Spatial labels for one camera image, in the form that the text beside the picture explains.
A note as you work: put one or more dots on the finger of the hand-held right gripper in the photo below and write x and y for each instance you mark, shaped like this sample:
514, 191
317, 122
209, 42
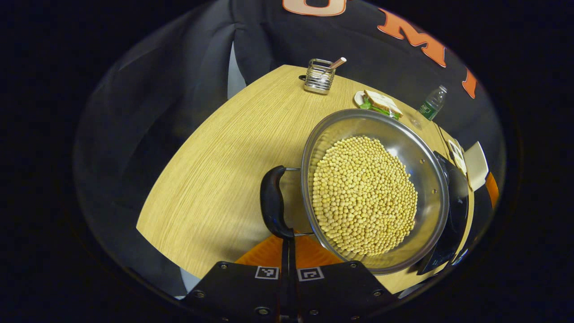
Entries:
492, 190

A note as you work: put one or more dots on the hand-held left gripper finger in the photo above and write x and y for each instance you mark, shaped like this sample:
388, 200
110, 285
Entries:
284, 291
293, 291

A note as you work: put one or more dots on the black induction cooktop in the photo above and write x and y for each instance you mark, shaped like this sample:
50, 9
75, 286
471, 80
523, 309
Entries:
455, 215

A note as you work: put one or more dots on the large pile of soybeans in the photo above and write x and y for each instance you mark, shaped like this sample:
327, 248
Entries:
363, 197

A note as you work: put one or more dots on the stainless steel pot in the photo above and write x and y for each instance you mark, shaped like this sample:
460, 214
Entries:
341, 130

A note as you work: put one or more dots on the white toaster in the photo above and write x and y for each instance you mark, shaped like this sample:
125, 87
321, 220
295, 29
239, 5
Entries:
476, 166

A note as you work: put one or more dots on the white divided plate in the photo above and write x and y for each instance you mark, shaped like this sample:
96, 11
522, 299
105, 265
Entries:
457, 154

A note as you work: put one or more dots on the clear plastic water bottle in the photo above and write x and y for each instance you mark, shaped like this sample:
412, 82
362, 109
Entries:
431, 107

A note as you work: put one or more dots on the small white plate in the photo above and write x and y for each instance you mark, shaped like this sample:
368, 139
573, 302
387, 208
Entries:
358, 98

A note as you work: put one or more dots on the wooden stick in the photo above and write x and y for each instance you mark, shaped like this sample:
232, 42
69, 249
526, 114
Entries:
338, 63

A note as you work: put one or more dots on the black backdrop cloth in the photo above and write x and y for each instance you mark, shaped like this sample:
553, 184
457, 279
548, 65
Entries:
179, 89

